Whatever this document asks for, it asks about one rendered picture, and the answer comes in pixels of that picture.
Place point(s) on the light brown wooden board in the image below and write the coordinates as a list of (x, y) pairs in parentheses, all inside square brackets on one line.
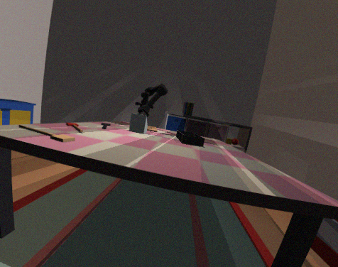
[(152, 128)]

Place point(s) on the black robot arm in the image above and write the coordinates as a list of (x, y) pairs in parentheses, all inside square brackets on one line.
[(160, 91)]

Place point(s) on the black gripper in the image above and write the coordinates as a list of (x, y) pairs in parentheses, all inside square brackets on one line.
[(144, 101)]

